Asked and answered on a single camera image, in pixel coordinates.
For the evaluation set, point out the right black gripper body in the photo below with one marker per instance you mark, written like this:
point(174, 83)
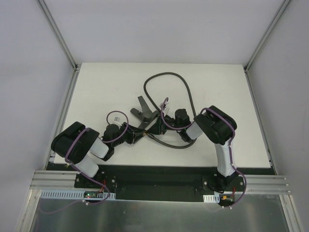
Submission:
point(159, 126)

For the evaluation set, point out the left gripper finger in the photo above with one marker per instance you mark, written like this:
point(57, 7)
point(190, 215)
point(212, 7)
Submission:
point(137, 137)
point(137, 131)

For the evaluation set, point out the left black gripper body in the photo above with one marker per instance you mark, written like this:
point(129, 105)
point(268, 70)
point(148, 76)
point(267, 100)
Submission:
point(133, 137)

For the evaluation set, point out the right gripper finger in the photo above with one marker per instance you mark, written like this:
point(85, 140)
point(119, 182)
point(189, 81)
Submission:
point(158, 122)
point(155, 129)

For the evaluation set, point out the dark grey faucet mixer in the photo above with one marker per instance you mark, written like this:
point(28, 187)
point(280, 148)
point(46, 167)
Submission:
point(146, 116)

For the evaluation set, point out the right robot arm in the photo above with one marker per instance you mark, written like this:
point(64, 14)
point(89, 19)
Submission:
point(219, 128)

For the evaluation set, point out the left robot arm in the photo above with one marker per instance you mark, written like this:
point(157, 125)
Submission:
point(77, 142)

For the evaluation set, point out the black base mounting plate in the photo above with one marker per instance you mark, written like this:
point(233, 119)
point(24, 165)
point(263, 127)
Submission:
point(166, 184)

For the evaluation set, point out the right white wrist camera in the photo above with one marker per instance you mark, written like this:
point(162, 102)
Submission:
point(164, 108)

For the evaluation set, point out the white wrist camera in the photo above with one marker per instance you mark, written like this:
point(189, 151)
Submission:
point(164, 108)
point(116, 121)

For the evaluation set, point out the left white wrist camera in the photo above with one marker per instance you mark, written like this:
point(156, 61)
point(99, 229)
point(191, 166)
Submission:
point(116, 121)

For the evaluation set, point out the left aluminium frame post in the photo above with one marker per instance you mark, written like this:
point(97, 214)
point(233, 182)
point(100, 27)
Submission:
point(57, 33)

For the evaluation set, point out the aluminium frame post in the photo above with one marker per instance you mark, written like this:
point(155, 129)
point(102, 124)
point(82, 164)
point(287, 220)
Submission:
point(57, 33)
point(262, 42)

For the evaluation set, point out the right white cable duct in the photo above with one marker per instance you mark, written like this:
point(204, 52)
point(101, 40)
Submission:
point(217, 198)

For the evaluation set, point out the white cable duct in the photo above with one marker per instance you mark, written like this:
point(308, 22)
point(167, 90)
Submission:
point(217, 198)
point(77, 195)

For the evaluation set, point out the front aluminium rail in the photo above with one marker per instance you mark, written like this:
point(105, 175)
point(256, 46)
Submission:
point(256, 184)

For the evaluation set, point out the left white cable duct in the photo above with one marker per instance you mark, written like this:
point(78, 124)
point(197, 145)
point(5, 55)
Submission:
point(77, 195)

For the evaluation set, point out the right aluminium frame post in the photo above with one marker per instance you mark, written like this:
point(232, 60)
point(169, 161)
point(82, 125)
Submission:
point(262, 42)

